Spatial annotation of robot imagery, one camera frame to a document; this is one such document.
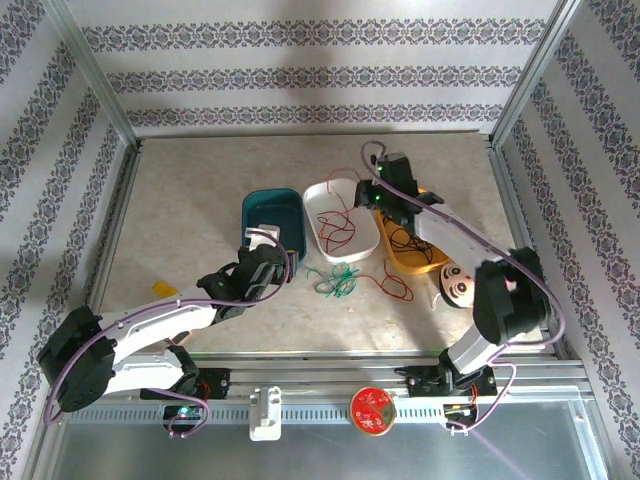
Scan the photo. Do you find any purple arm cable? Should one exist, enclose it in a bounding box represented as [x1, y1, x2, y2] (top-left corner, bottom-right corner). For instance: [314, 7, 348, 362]
[360, 140, 568, 436]
[43, 234, 292, 439]

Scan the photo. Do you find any yellow plastic tray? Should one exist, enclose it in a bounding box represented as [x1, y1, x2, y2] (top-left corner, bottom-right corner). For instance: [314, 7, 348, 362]
[374, 187, 451, 275]

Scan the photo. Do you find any round panda face fan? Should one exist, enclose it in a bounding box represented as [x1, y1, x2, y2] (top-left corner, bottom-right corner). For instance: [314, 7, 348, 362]
[428, 262, 476, 312]

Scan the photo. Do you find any teal plastic tray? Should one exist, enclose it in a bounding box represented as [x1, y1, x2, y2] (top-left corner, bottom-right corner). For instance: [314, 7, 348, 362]
[241, 187, 308, 269]

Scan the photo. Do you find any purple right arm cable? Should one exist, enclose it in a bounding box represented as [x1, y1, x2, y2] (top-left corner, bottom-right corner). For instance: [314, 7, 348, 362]
[360, 140, 568, 436]

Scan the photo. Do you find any white plastic tray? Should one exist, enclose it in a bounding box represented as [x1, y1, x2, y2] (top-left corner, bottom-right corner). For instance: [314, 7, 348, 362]
[302, 177, 381, 265]

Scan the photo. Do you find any round red disc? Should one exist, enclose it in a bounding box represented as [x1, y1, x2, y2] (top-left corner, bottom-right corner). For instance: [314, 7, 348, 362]
[349, 386, 398, 437]

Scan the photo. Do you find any aluminium frame post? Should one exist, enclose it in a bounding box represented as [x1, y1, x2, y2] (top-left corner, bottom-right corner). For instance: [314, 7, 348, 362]
[42, 0, 140, 147]
[491, 0, 584, 147]

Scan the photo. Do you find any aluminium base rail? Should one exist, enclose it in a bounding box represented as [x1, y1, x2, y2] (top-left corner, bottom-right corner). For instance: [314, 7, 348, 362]
[49, 351, 594, 426]

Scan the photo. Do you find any white plastic bracket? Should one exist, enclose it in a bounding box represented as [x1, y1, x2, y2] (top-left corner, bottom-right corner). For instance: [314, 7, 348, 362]
[248, 385, 283, 442]

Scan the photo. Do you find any thin black cable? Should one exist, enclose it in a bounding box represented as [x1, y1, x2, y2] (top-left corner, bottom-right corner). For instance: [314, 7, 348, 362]
[399, 234, 436, 265]
[387, 227, 426, 254]

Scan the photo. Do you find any thin green cable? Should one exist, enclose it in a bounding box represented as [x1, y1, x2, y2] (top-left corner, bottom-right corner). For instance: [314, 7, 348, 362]
[319, 262, 361, 301]
[305, 267, 351, 300]

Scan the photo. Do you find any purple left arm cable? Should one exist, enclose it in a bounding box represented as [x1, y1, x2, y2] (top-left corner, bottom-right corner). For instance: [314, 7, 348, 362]
[43, 234, 292, 439]

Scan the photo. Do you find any small circuit board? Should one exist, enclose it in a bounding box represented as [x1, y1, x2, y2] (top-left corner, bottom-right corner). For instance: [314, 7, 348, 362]
[159, 402, 205, 422]
[442, 401, 479, 419]

